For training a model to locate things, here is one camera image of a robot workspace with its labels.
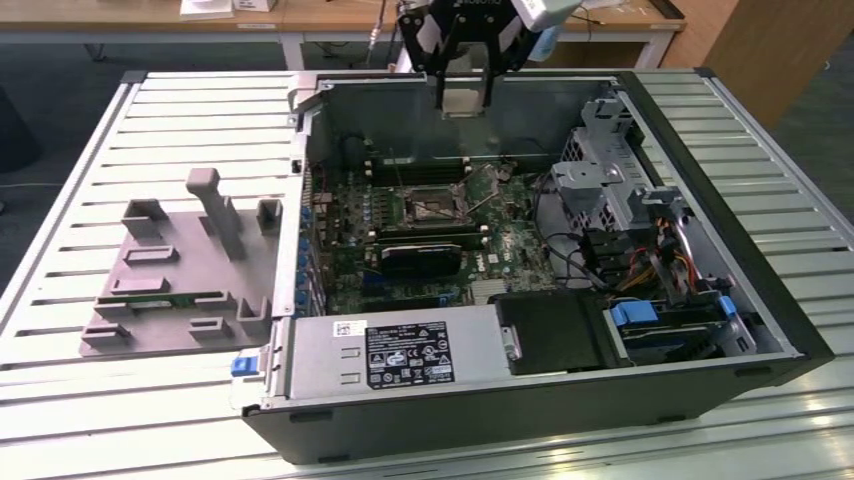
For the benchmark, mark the black drive bay cover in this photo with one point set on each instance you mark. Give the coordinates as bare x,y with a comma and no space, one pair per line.
553,330

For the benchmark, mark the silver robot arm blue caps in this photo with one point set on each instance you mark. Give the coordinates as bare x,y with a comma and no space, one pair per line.
547,45

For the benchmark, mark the green motherboard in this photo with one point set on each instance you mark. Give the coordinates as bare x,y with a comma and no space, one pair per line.
507,260

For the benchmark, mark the green RAM stick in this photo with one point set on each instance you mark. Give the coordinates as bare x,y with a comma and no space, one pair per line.
166,300

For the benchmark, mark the thin metal locking lever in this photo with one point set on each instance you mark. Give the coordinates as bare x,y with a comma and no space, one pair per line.
398,180
483,201

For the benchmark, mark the CPU socket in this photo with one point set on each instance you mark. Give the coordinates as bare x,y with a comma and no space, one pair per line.
429,206

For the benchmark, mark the blue clip in case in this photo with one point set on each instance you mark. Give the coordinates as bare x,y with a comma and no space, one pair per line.
724,307

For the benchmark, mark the small white box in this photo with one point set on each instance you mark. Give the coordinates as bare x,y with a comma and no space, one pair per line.
256,5

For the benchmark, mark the brown wooden cabinet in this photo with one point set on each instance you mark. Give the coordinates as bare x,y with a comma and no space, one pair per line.
767,50

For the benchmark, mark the grey plastic parts rack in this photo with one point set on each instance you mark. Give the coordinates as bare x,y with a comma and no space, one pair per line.
200,280

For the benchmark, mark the grey metal drive cage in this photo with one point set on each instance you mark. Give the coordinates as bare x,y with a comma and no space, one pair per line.
593,165

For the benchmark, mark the wooden desk white frame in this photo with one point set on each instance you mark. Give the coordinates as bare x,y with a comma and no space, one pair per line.
133,22

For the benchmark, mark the silver square CPU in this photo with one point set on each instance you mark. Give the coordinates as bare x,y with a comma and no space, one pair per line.
464,103

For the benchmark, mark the grey power supply with label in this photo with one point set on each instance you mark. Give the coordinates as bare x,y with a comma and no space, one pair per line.
320,350

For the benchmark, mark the hard disk in blue carrier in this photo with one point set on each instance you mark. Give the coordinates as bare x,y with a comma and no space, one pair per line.
667,335

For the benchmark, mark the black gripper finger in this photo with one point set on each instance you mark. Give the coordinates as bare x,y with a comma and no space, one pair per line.
448,90
491,90

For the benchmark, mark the black graphics card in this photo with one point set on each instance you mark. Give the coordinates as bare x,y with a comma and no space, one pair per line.
420,260

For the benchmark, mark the flat white box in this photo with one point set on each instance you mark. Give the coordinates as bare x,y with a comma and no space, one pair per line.
206,9

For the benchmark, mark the black open PC case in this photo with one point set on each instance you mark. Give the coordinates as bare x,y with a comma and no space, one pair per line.
467,430

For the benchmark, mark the blue case latch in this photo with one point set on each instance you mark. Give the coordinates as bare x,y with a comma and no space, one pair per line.
242,365

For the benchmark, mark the small silver heatsink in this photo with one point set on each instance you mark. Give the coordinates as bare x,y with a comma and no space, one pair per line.
488,290

